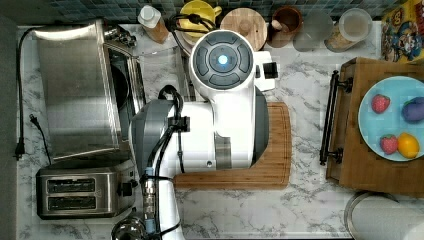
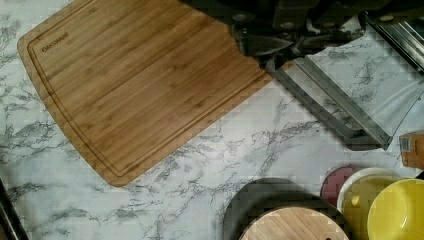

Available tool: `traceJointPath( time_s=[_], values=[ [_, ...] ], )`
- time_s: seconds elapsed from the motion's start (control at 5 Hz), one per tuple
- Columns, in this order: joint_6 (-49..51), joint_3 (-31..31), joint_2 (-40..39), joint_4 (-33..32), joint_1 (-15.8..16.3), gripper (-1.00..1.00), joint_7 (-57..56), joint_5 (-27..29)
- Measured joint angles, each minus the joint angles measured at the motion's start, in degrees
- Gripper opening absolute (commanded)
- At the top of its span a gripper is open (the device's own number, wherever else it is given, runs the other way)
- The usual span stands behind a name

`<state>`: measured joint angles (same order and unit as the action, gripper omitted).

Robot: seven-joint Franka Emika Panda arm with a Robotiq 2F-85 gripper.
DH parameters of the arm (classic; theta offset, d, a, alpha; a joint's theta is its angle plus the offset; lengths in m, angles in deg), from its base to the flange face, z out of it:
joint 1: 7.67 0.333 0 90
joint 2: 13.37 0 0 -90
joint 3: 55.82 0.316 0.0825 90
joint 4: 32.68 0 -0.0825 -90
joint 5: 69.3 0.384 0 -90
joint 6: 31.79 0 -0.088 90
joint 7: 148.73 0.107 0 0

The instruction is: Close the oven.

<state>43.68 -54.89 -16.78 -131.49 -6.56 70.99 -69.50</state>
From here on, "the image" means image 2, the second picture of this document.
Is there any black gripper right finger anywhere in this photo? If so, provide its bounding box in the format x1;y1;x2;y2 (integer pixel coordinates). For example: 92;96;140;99
290;14;367;55

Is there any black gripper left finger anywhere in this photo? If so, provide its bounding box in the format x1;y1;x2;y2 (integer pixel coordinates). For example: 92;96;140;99
232;25;293;57

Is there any bamboo cutting board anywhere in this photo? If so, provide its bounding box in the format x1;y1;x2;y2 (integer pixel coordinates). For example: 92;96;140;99
17;0;272;187

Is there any maroon round coaster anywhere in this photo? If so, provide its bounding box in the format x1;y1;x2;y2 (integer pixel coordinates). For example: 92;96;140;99
320;166;358;207

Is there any orange cardboard box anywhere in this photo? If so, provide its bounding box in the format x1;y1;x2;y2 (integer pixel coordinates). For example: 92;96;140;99
399;131;424;169

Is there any dark grey round plate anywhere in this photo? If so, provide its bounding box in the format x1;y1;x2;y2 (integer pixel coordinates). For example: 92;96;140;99
222;178;356;240

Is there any white rimmed yellow bowl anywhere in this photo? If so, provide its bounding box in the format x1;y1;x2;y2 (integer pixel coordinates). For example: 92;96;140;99
337;168;402;240

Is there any round wooden lid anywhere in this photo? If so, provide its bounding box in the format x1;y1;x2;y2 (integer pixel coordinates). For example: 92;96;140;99
239;207;349;240

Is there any dark object at left edge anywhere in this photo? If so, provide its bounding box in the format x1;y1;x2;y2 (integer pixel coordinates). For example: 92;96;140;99
0;181;29;240

